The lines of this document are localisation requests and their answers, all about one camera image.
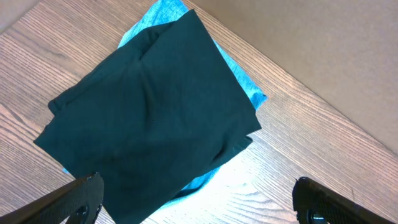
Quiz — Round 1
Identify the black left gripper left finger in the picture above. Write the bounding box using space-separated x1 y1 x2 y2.
1 173 104 224

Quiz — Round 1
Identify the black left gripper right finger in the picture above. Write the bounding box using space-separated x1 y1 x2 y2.
292 177 393 224

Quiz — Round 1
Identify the black t-shirt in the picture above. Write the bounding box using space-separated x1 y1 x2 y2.
33 9 262 224

